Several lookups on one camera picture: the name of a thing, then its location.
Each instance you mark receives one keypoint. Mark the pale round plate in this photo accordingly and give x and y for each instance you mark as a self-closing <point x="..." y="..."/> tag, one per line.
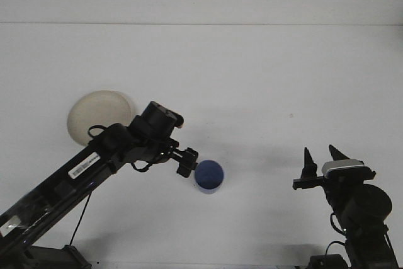
<point x="94" y="108"/>

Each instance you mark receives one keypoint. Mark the pale blue cup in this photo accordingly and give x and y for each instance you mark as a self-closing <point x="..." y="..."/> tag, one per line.
<point x="209" y="174"/>

